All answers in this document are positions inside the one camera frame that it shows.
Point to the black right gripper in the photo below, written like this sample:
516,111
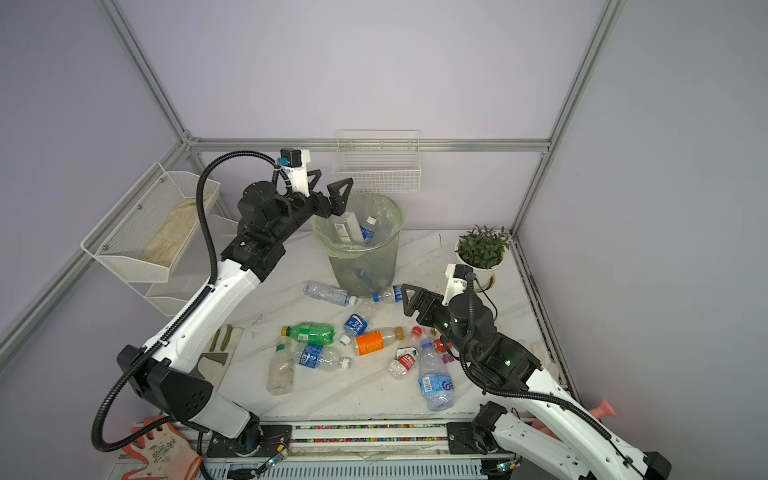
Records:
429,301

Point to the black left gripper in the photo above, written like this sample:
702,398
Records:
336,205

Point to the short bottle blue white cap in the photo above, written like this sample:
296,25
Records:
369,228

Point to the tall blue label water bottle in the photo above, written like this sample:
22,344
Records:
368,278

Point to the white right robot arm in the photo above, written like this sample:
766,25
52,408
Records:
529,413

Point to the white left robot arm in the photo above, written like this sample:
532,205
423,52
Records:
160,372

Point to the blue label bottle near bin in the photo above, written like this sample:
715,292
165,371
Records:
391,294

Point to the green lined trash bin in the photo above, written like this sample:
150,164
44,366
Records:
380,255

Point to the orange label bottle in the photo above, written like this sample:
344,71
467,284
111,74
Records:
377,340

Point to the small blue label bottle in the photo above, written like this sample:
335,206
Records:
358,323

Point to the clear crushed bottle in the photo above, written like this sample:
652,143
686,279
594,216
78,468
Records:
329,294

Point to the large crushed blue label bottle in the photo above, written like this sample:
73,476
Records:
434,380

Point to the potted green succulent plant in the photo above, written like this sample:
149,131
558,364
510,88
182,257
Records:
484,248

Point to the green soda bottle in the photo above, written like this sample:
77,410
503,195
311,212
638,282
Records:
310,333

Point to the clear bottle blue label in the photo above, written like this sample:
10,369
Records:
321,357

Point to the clear empty bottle green cap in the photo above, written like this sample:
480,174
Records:
281,371

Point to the beige cloth in shelf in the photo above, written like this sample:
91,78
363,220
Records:
167,243

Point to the white two-tier mesh shelf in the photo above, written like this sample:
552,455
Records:
118,240

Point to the pink watering can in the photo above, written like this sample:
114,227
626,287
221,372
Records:
603,410

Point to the orange white work glove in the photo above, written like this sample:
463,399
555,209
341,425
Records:
164,454

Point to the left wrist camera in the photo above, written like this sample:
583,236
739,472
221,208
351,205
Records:
295,162

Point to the white wire wall basket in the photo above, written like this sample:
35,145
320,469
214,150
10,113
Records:
379,161

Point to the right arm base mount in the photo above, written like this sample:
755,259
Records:
465,438

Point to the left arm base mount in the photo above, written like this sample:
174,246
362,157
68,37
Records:
262,441

